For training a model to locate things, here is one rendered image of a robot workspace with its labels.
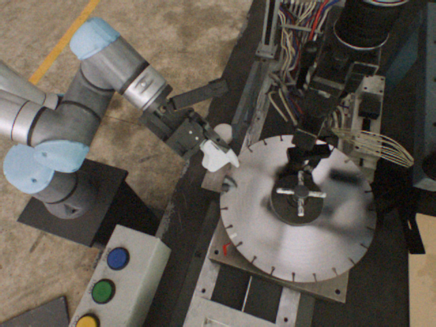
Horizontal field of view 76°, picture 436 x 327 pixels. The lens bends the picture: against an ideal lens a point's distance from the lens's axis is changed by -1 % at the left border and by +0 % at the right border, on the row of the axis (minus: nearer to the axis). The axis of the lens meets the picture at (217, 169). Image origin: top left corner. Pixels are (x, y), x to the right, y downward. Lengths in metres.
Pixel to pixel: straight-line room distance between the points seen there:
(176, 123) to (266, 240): 0.29
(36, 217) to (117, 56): 0.63
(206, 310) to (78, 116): 0.44
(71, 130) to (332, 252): 0.53
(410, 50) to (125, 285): 0.96
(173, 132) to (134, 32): 2.12
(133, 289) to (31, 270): 1.24
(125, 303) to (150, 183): 1.13
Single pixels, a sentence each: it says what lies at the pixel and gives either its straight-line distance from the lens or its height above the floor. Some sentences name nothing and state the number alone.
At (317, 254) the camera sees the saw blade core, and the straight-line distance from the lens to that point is 0.62.
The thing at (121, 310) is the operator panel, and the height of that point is 0.90.
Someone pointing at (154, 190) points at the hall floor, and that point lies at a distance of 1.71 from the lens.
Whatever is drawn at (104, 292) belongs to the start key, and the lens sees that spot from 0.68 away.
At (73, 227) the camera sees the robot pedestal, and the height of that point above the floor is 0.75.
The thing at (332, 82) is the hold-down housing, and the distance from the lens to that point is 0.40.
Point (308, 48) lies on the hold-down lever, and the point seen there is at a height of 1.28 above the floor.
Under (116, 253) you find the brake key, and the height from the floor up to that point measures 0.91.
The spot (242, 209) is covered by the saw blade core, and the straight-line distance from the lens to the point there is 0.61.
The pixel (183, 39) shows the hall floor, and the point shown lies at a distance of 2.44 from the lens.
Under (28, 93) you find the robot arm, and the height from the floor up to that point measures 1.05.
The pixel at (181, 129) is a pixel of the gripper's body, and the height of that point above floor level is 1.11.
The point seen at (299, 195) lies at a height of 1.00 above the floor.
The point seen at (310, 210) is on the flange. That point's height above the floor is 0.96.
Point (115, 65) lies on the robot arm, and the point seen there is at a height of 1.21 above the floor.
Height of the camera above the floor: 1.54
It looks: 64 degrees down
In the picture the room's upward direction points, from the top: 6 degrees counter-clockwise
